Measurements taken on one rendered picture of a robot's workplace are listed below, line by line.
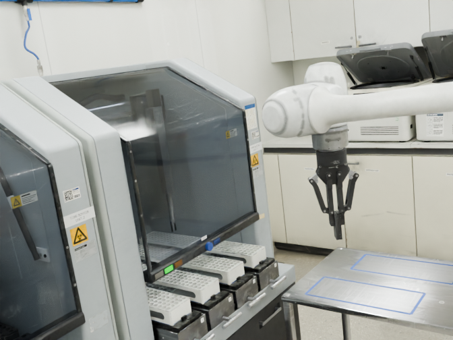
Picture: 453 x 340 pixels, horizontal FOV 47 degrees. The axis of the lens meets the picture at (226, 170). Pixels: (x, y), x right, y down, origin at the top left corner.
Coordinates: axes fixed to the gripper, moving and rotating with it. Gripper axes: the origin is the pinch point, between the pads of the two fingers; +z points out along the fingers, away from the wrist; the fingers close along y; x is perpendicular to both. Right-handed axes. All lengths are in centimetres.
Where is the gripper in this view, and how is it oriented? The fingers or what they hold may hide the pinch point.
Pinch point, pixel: (337, 224)
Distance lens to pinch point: 138.8
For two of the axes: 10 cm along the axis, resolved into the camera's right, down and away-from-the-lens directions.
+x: 0.0, -2.1, 9.8
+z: 1.3, 9.7, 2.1
